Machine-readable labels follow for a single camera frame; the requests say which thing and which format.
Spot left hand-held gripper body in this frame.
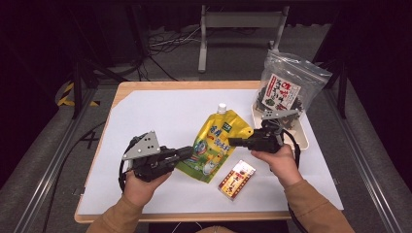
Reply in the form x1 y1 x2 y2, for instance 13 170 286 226
120 130 181 183

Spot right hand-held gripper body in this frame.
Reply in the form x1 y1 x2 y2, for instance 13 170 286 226
247 109 300 153

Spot yellow spout pouch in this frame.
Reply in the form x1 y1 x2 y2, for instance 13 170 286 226
175 103 255 184

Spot white divided tray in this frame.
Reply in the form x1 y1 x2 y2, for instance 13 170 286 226
251 103 310 151

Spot red and yellow box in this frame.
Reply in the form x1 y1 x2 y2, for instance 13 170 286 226
218 159 257 202

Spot clear bag of dried seaweed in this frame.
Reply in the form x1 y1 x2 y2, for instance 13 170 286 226
253 49 333 130

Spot person's right hand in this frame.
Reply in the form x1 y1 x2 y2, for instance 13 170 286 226
251 144 304 188

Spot person's left hand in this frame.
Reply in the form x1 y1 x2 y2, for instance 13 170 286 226
122 169 173 208

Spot black tripod stand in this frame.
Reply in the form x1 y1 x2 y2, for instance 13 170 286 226
319 59 349 119
69 57 127 119

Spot yellow and black tape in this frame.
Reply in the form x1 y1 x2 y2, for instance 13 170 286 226
57 82 100 107

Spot grey metal stand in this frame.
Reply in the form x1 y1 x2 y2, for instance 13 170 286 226
197 4 291 74

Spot right hand-held gripper cable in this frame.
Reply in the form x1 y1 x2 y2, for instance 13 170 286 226
281 129 309 233

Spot hand-held gripper cable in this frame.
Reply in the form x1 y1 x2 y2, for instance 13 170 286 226
118 158 130 193
281 129 309 233

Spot left hand-held gripper cable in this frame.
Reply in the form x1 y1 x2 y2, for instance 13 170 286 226
118 158 130 193

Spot black floor cable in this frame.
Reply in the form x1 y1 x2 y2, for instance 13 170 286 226
42 120 106 233

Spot aluminium floor rail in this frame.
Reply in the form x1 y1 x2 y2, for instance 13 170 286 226
13 86 98 233
324 86 406 233

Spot bundle of floor cables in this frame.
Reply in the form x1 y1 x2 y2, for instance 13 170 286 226
147 25 203 82

